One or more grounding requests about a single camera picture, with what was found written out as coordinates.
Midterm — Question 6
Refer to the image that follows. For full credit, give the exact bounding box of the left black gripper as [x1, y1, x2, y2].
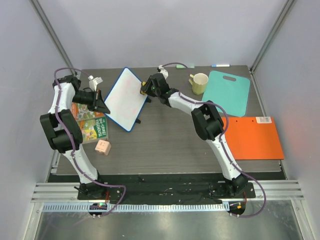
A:
[73, 89, 111, 115]

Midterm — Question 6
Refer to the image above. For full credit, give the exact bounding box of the yellow whiteboard eraser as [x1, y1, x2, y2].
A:
[140, 81, 147, 95]

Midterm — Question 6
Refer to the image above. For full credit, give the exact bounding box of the blue framed whiteboard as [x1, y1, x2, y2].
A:
[104, 67, 147, 132]

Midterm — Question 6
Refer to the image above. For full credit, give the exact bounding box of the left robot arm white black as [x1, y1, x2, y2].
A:
[39, 75, 110, 200]

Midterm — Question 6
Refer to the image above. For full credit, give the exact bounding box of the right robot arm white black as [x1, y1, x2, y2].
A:
[140, 72, 248, 198]

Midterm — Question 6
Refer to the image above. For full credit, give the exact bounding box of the orange treehouse book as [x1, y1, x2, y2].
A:
[71, 102, 105, 122]

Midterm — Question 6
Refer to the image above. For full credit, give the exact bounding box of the green treehouse book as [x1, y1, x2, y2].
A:
[77, 117, 109, 144]

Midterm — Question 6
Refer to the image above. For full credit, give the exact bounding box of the pale yellow mug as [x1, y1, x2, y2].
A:
[188, 73, 209, 95]

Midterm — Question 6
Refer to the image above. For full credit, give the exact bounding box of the pink cube power adapter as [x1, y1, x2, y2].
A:
[95, 139, 111, 156]

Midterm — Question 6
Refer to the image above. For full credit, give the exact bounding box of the blue white marker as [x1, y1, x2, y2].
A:
[211, 64, 230, 68]

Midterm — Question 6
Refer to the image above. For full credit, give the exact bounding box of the teal cutting board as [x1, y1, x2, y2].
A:
[202, 70, 251, 117]

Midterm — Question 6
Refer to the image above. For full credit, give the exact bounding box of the orange clipboard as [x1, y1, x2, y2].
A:
[222, 116, 285, 160]

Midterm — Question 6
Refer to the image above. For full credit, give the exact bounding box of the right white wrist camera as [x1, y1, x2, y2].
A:
[157, 65, 169, 80]

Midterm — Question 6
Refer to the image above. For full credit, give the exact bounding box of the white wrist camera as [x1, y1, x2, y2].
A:
[157, 65, 169, 80]
[88, 75, 103, 92]

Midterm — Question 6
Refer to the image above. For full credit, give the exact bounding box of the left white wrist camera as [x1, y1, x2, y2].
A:
[88, 75, 103, 92]

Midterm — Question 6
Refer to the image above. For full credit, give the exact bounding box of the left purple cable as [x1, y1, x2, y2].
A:
[53, 67, 127, 218]

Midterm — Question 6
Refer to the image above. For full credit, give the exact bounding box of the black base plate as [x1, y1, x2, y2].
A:
[77, 173, 256, 205]

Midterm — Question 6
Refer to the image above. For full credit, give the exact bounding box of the white slotted cable duct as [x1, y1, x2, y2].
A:
[42, 202, 230, 213]

